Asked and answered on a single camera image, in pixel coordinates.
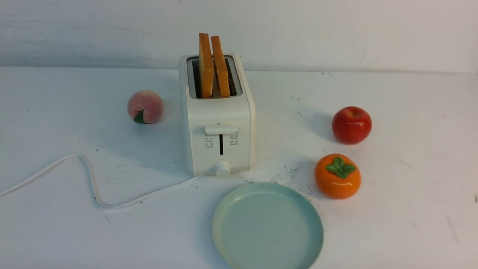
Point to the pink peach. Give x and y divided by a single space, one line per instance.
145 107

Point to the orange persimmon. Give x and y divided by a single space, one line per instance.
337 176

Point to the white two-slot toaster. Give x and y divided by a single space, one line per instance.
219 133

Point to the toast slice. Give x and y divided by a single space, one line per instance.
206 66
220 67

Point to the red apple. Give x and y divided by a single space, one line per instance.
351 125

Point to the light green plate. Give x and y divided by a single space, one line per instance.
265 225

